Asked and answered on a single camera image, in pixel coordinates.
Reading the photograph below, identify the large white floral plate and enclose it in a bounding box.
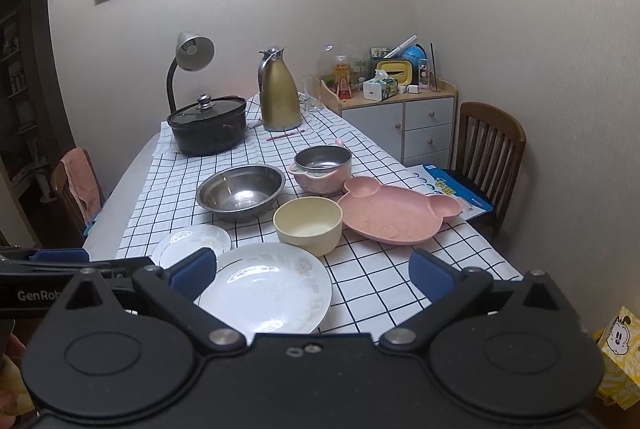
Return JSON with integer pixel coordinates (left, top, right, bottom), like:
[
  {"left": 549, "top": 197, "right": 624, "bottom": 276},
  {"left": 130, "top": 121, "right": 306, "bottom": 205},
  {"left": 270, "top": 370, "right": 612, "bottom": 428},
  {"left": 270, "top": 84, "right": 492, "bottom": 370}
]
[{"left": 198, "top": 243, "right": 332, "bottom": 340}]

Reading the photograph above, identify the pink bear-shaped plate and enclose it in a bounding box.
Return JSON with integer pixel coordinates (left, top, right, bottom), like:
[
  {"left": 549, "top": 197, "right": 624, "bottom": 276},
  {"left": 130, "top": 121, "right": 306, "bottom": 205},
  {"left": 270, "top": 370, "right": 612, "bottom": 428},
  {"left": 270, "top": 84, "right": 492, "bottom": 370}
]
[{"left": 337, "top": 176, "right": 462, "bottom": 246}]

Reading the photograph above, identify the large stainless steel bowl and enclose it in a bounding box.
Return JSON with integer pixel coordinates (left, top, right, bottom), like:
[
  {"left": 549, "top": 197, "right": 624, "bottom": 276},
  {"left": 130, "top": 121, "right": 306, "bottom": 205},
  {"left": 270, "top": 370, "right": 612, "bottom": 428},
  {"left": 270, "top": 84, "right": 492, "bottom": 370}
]
[{"left": 195, "top": 164, "right": 285, "bottom": 222}]

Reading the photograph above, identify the cream round bowl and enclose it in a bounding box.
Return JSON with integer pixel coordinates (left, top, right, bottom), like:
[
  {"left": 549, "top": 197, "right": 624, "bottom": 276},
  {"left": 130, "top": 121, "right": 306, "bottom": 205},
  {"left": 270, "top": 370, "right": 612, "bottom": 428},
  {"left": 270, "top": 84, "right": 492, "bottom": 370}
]
[{"left": 272, "top": 196, "right": 343, "bottom": 258}]

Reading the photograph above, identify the pink pot with steel bowl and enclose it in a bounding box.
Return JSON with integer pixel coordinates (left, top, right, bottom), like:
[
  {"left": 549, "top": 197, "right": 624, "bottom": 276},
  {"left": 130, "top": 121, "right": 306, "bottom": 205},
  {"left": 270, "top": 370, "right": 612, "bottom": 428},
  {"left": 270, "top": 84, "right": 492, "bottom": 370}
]
[{"left": 288, "top": 138, "right": 352, "bottom": 195}]

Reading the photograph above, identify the person's left hand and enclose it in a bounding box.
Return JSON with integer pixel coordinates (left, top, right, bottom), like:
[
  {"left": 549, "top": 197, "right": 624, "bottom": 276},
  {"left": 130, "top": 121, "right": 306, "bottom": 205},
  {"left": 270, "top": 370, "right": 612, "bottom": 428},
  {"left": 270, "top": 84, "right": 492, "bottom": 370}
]
[{"left": 1, "top": 334, "right": 34, "bottom": 426}]

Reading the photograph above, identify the small white plate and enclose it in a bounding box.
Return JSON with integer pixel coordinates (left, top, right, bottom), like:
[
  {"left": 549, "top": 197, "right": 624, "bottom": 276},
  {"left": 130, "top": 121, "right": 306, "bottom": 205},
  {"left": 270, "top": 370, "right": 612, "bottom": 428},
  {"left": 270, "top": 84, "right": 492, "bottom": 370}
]
[{"left": 151, "top": 224, "right": 231, "bottom": 269}]

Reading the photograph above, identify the wooden chair left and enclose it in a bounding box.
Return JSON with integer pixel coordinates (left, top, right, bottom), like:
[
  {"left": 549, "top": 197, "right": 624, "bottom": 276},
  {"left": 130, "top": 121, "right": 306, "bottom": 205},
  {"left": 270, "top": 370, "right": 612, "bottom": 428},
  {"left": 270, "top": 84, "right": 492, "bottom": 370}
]
[{"left": 51, "top": 149, "right": 106, "bottom": 238}]

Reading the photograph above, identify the blue white paper box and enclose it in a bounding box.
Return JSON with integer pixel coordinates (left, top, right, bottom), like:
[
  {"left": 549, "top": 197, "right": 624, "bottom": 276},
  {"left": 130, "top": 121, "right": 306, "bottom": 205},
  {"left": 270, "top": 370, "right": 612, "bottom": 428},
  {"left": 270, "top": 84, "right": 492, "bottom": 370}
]
[{"left": 398, "top": 164, "right": 494, "bottom": 224}]

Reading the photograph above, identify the pink towel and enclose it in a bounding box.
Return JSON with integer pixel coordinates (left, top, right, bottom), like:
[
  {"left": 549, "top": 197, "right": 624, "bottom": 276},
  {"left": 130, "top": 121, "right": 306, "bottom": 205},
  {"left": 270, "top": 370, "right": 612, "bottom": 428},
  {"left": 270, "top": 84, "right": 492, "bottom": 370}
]
[{"left": 62, "top": 147, "right": 103, "bottom": 225}]

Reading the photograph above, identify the dark bookshelf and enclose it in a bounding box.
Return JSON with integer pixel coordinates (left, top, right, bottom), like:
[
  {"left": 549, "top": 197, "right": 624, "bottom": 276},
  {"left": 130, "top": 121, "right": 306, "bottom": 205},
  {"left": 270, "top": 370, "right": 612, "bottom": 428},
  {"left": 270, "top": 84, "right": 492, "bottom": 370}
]
[{"left": 1, "top": 0, "right": 60, "bottom": 222}]

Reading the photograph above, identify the checkered white tablecloth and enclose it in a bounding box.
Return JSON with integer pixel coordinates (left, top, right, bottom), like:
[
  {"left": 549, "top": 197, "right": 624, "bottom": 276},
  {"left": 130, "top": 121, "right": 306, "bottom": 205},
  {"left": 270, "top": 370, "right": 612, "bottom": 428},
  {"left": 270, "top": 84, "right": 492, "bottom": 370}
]
[{"left": 115, "top": 92, "right": 525, "bottom": 336}]

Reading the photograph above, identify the brown wooden chair right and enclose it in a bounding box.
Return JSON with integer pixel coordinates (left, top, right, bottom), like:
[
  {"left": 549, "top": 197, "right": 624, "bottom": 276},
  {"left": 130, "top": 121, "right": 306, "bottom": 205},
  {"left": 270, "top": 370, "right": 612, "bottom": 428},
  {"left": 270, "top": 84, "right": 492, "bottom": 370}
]
[{"left": 447, "top": 102, "right": 526, "bottom": 241}]

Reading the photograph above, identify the black cooking pot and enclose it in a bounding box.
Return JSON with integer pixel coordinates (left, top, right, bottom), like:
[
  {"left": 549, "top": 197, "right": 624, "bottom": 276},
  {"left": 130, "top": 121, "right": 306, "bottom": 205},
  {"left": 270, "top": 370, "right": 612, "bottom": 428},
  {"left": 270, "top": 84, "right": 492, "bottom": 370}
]
[{"left": 167, "top": 107, "right": 246, "bottom": 157}]

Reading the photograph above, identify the grey drawer cabinet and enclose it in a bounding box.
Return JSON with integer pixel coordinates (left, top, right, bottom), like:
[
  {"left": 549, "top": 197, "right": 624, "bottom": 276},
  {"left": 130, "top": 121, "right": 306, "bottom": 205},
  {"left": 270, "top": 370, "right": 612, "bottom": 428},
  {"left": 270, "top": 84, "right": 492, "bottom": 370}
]
[{"left": 320, "top": 81, "right": 458, "bottom": 169}]

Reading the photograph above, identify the yellow cartoon box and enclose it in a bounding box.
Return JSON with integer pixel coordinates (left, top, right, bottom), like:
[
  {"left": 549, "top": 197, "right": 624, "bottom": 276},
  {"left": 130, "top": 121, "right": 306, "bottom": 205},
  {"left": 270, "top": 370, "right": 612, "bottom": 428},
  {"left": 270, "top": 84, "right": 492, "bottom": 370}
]
[{"left": 592, "top": 307, "right": 640, "bottom": 411}]

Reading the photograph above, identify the glass pot lid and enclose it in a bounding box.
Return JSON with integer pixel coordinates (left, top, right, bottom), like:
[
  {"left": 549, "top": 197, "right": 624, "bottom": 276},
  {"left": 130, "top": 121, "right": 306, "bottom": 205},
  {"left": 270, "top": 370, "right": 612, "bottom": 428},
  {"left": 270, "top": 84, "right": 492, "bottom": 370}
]
[{"left": 170, "top": 94, "right": 246, "bottom": 123}]

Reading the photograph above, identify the red pen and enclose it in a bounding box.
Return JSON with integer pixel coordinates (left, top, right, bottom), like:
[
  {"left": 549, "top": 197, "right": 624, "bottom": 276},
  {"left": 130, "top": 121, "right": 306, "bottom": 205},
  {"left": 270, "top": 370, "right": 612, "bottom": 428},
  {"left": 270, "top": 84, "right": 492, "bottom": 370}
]
[{"left": 266, "top": 129, "right": 306, "bottom": 142}]

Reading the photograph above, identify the gold thermos jug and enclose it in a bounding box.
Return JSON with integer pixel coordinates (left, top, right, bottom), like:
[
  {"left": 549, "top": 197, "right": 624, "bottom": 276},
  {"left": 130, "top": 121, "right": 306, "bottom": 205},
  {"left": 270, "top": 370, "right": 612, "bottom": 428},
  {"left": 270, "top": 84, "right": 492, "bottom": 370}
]
[{"left": 258, "top": 46, "right": 302, "bottom": 132}]

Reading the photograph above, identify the tissue box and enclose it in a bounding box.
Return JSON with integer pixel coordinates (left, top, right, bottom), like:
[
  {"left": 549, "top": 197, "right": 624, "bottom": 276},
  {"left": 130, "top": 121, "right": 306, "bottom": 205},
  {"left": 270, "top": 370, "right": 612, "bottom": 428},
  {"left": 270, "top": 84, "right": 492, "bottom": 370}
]
[{"left": 362, "top": 69, "right": 399, "bottom": 102}]

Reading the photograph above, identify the yellow tissue holder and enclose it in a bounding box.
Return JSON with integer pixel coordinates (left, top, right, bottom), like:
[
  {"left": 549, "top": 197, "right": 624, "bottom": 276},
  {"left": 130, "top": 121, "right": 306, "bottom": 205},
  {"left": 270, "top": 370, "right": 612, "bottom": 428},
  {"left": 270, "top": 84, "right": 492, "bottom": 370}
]
[{"left": 376, "top": 58, "right": 413, "bottom": 85}]

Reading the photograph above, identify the grey desk lamp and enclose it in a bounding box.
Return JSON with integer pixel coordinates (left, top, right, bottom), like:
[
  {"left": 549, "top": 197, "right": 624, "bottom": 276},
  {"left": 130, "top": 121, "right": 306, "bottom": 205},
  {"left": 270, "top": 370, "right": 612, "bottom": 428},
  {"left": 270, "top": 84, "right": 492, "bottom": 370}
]
[{"left": 166, "top": 31, "right": 215, "bottom": 114}]

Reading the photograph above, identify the blue globe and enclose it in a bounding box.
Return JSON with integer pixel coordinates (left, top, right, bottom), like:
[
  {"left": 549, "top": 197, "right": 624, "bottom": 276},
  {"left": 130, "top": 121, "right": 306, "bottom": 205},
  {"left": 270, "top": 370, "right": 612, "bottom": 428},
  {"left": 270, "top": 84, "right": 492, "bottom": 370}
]
[{"left": 400, "top": 44, "right": 430, "bottom": 71}]

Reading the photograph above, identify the clear glass cup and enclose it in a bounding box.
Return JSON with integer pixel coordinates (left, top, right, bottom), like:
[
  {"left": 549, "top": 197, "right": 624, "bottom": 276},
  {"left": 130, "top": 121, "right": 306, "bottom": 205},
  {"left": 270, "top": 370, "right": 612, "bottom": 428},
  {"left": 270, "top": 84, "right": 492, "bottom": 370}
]
[{"left": 303, "top": 74, "right": 323, "bottom": 114}]

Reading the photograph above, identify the orange drink bottle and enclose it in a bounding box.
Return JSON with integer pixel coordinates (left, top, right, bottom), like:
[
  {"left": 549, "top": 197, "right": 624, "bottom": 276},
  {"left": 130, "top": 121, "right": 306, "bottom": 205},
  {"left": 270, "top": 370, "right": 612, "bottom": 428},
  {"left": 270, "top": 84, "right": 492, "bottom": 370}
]
[{"left": 333, "top": 55, "right": 350, "bottom": 84}]

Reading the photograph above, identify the glass dome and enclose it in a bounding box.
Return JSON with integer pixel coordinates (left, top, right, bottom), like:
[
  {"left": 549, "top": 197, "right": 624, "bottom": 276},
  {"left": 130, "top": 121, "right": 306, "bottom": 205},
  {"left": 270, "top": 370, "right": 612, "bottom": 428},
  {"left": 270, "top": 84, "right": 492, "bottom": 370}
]
[{"left": 317, "top": 42, "right": 370, "bottom": 92}]

